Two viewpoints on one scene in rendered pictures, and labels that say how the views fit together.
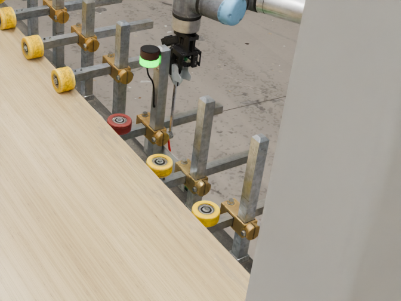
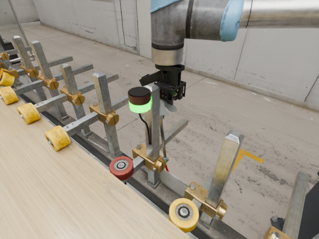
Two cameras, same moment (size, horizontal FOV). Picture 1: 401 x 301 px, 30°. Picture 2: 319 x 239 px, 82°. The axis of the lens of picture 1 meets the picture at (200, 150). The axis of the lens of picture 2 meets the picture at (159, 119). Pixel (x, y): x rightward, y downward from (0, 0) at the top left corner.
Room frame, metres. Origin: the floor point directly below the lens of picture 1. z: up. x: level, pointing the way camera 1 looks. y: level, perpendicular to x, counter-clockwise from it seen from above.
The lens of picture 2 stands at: (1.60, 0.24, 1.40)
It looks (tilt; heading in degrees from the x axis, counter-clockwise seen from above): 37 degrees down; 347
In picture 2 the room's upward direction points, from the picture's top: straight up
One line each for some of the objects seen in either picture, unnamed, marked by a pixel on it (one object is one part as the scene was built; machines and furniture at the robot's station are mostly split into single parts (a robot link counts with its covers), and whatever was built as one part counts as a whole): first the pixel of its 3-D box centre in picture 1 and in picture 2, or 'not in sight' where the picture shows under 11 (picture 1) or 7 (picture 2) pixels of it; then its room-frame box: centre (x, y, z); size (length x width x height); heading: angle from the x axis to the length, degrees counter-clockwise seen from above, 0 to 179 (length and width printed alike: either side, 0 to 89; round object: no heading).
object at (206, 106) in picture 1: (199, 163); (215, 192); (1.86, 0.00, 0.89); 0.03 x 0.03 x 0.48; 38
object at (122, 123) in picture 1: (119, 133); (123, 174); (2.02, 0.27, 0.85); 0.08 x 0.08 x 0.11
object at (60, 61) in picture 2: not in sight; (46, 65); (2.95, 0.71, 0.95); 0.36 x 0.03 x 0.03; 128
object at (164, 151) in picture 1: (164, 159); (163, 176); (2.05, 0.12, 0.75); 0.26 x 0.01 x 0.10; 38
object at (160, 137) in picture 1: (151, 129); (148, 158); (2.08, 0.17, 0.85); 0.13 x 0.06 x 0.05; 38
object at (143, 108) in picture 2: (149, 60); (140, 103); (2.03, 0.19, 1.13); 0.06 x 0.06 x 0.02
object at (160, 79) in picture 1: (157, 111); (153, 145); (2.06, 0.15, 0.93); 0.03 x 0.03 x 0.48; 38
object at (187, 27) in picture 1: (186, 22); (167, 54); (2.11, 0.09, 1.23); 0.10 x 0.09 x 0.05; 128
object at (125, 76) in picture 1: (117, 68); (104, 114); (2.27, 0.32, 0.95); 0.13 x 0.06 x 0.05; 38
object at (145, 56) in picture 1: (150, 52); (139, 95); (2.03, 0.19, 1.16); 0.06 x 0.06 x 0.02
